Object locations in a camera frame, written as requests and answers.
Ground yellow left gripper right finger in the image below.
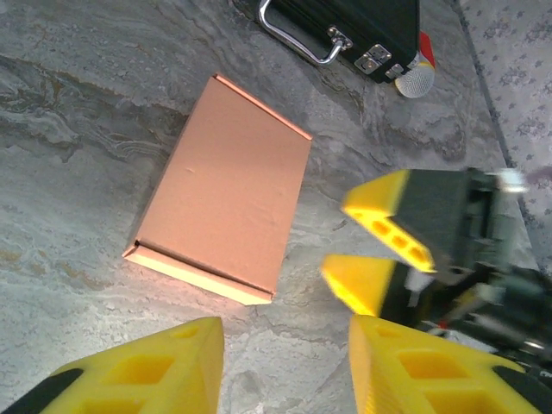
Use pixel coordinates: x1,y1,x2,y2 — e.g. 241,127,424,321
348,314,544,414

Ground black case with silver handle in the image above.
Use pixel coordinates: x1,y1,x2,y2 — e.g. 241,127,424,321
257,0,422,85

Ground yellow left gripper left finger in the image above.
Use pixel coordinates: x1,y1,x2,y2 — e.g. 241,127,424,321
0,317,225,414

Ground orange paper box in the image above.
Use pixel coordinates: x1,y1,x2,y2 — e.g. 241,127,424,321
122,72,314,307

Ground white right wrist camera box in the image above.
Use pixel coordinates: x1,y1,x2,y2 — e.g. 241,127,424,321
495,169,530,194

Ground pink toy microphone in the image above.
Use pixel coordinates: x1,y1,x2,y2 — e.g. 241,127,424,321
394,51,436,99

